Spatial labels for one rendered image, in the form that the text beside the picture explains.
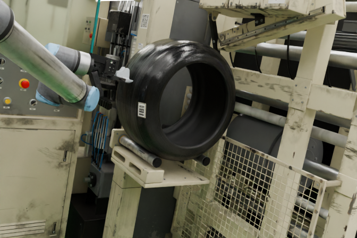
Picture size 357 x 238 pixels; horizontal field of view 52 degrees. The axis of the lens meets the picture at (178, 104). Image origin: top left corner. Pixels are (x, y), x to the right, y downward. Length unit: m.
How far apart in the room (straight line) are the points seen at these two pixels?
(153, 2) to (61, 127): 0.85
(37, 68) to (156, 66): 0.58
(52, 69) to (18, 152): 1.07
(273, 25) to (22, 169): 1.49
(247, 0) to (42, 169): 1.40
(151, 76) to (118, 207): 0.85
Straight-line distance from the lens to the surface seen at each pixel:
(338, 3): 1.69
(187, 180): 1.77
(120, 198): 2.06
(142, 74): 1.53
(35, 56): 1.05
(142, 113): 1.51
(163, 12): 1.93
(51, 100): 1.40
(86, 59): 1.43
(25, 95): 2.11
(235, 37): 1.95
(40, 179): 2.22
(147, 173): 1.61
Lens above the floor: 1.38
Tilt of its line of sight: 8 degrees down
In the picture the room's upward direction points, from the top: 11 degrees clockwise
